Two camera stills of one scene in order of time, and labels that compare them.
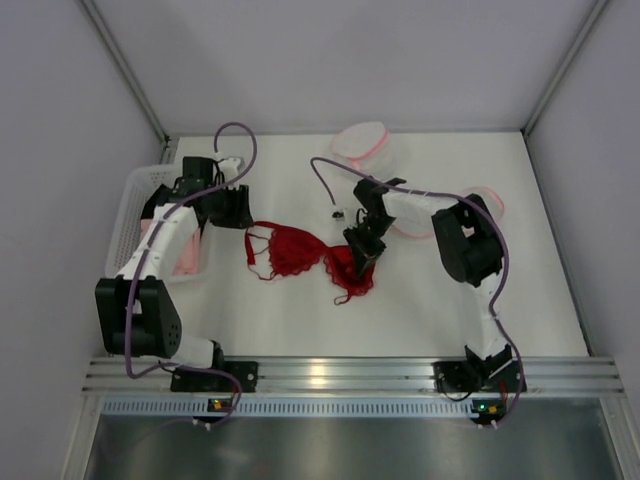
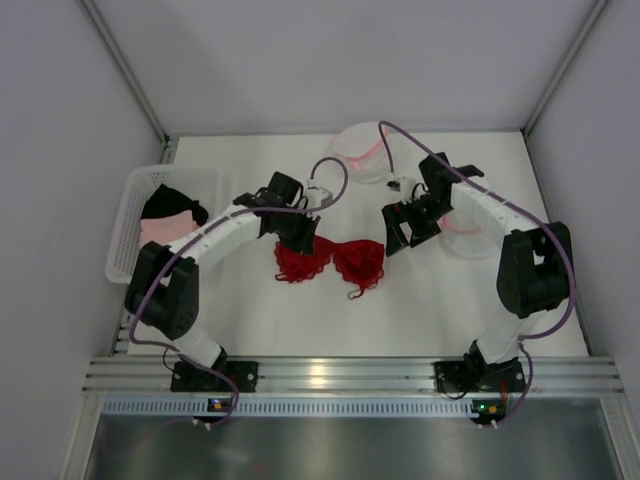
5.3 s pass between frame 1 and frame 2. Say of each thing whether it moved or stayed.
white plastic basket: stayed
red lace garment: moved
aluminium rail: stayed
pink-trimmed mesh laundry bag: stayed
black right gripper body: moved
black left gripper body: moved
